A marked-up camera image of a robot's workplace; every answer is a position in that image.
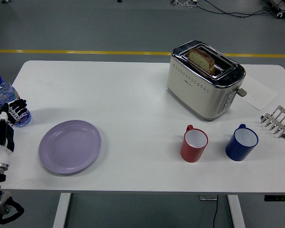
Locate purple plate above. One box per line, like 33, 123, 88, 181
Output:
38, 120, 102, 176

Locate clear bottle with blue cap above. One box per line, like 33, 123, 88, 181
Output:
0, 73, 32, 128

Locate white table leg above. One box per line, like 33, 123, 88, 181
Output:
52, 192, 72, 228
227, 194, 247, 228

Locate red mug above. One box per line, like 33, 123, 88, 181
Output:
180, 124, 209, 163

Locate cream and chrome toaster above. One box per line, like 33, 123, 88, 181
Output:
166, 40, 247, 123

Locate large brown bread slice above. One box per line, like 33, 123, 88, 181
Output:
188, 48, 216, 69

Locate blue mug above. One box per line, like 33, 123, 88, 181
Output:
225, 123, 259, 162

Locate white paper sheet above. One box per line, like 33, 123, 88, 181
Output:
239, 75, 279, 111

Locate metal toast rack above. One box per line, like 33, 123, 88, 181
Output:
260, 105, 285, 139

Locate black table control panel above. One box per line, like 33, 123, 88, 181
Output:
264, 194, 285, 202

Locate grey bracket under table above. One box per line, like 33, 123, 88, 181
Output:
199, 194, 218, 201

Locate thin black cable under table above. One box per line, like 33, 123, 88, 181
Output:
212, 194, 219, 228

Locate white cable bundle on floor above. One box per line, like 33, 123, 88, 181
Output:
170, 0, 198, 7

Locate black cable on floor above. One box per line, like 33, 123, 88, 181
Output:
194, 0, 280, 18

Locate metal equipment frame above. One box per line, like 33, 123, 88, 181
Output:
261, 0, 285, 19

